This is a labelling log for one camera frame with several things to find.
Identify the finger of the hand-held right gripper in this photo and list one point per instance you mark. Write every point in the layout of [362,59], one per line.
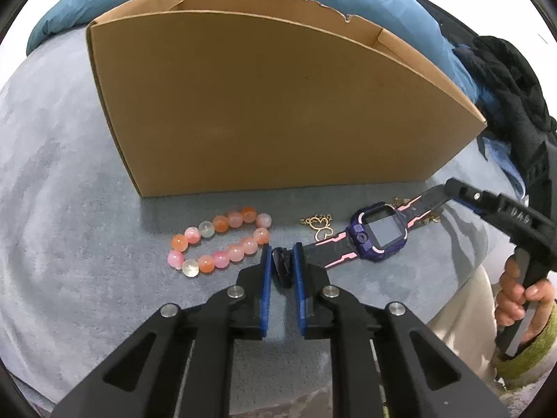
[461,191]

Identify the purple pink smartwatch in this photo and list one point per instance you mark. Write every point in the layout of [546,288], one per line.
[378,230]

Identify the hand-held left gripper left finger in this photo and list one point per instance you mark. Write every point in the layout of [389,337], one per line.
[265,291]

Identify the blue denim cloth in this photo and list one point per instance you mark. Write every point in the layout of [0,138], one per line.
[500,156]

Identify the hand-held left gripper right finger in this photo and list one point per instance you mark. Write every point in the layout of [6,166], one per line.
[299,287]

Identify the brown cardboard box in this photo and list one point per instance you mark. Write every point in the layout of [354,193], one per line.
[261,109]

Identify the black clothing pile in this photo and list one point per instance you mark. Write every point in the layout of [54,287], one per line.
[513,87]

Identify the person's right hand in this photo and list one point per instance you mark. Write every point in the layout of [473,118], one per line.
[509,300]

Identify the person's white trousers leg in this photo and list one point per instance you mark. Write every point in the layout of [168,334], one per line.
[461,313]

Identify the blue duvet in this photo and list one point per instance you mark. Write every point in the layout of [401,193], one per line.
[370,0]

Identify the person's right forearm green sleeve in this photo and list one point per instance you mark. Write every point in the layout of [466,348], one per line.
[535,361]

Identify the black headboard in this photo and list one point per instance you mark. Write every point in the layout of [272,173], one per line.
[444,17]

